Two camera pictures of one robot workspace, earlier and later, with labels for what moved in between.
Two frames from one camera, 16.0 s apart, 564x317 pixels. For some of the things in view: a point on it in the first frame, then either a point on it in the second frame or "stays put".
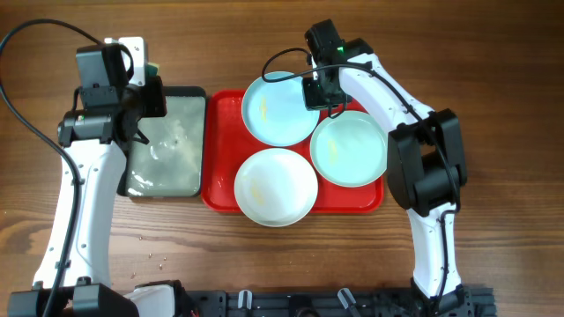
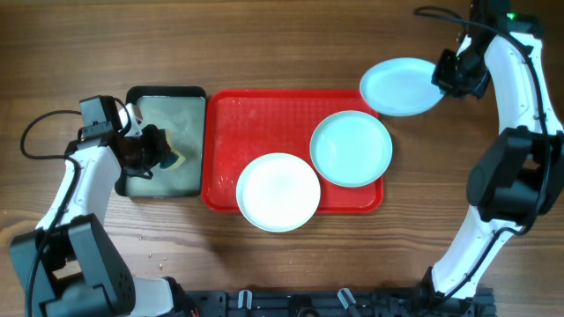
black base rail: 462,302 stays put
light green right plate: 349,150 stays put
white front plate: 276,187 stays put
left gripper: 155,88 → 159,147
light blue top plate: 276,114 → 400,87
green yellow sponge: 152,69 → 181,158
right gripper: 313,102 → 440,77
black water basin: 168,157 stays put
